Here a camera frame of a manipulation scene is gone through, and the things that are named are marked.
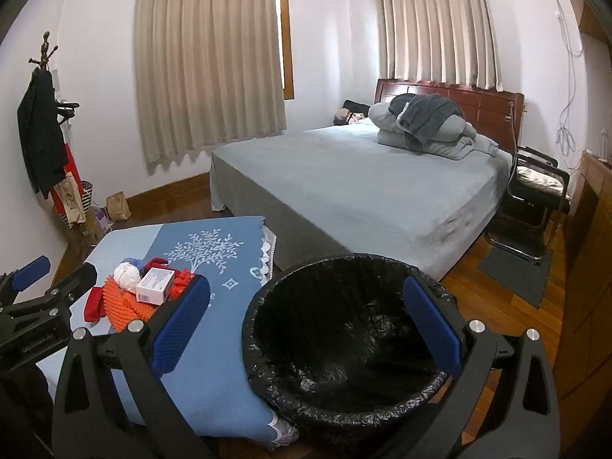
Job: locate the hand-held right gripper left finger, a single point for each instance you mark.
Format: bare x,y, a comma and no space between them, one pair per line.
184,325

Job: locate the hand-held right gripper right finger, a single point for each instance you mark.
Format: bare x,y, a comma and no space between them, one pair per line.
430,325

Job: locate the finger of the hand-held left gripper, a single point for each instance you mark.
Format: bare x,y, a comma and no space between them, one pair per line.
31,270
79,279

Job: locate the small white box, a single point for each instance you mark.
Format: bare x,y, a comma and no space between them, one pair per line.
155,287

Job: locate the blue cloth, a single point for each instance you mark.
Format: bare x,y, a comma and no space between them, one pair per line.
129,261

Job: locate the trash bin with black bag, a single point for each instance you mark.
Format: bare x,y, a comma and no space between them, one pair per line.
334,344

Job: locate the blue tree-print tablecloth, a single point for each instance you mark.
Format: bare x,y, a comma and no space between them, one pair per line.
224,344

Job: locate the purple box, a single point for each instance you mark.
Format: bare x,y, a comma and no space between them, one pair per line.
100,217

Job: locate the beige tote bag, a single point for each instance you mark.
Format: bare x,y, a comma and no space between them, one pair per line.
71,201

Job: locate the striped bag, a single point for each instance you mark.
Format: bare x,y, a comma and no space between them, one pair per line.
87,198

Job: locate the brown paper bag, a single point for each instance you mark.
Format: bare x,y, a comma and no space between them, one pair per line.
118,206

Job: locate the dark grey floor mat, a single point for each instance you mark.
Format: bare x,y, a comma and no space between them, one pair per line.
519,275

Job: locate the white lace cloth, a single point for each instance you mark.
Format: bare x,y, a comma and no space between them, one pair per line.
270,248

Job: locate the black coat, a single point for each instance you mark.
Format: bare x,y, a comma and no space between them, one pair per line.
40,134

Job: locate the bed with grey sheet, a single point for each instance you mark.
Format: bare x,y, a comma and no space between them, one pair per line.
358,186

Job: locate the black clothes hanger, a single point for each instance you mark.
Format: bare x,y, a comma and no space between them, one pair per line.
67,107

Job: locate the black office chair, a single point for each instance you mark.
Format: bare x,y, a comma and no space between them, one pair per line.
535,186

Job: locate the pile of pillows and blankets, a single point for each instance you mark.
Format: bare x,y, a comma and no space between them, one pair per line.
444,138

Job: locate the light grey pillow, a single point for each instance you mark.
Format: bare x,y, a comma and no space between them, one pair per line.
487,144

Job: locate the dark grey blanket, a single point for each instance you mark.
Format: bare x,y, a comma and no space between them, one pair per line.
425,110

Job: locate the wooden coat rack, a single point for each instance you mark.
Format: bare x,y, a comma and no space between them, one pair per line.
45,45

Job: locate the pink bundle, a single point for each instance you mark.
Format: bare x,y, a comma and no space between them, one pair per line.
342,115

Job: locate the wooden headboard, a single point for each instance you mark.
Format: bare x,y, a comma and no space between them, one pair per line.
492,105

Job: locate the black bag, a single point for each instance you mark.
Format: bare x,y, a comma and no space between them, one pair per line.
356,107

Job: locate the wide beige curtain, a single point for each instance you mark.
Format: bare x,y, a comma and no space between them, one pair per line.
205,67

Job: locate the narrow beige curtain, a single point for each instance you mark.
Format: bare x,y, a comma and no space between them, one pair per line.
440,28

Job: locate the wooden wall unit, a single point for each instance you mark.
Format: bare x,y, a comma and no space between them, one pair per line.
588,248

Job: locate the wooden window frame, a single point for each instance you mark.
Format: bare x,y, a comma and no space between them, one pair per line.
287,33

